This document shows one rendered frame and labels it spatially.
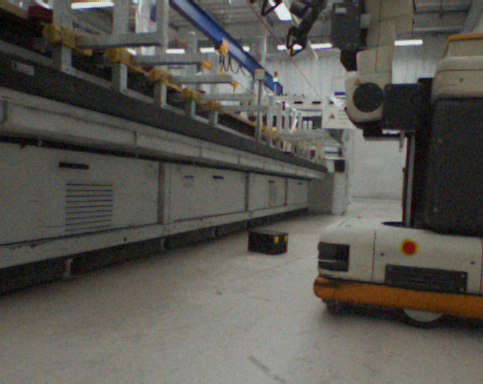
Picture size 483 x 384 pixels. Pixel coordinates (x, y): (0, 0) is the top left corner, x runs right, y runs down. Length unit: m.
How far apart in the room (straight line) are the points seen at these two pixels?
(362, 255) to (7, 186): 1.16
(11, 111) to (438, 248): 1.22
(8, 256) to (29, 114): 0.48
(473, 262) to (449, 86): 0.52
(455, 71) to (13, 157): 1.41
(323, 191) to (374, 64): 4.61
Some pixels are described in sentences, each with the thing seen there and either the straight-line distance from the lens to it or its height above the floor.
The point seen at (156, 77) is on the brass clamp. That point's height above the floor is 0.82.
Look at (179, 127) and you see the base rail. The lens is 1.83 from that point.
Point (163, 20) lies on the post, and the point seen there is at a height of 1.05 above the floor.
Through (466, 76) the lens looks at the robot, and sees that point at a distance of 1.30.
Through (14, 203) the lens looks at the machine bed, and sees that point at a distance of 1.59.
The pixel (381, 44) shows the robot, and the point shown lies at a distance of 1.53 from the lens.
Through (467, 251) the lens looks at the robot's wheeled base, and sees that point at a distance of 1.23.
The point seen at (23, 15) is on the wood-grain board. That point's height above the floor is 0.88.
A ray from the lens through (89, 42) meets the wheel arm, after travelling 1.39.
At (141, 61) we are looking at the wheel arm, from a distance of 1.59.
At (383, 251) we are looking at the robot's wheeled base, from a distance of 1.21.
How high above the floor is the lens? 0.41
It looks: 3 degrees down
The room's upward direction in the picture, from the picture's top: 3 degrees clockwise
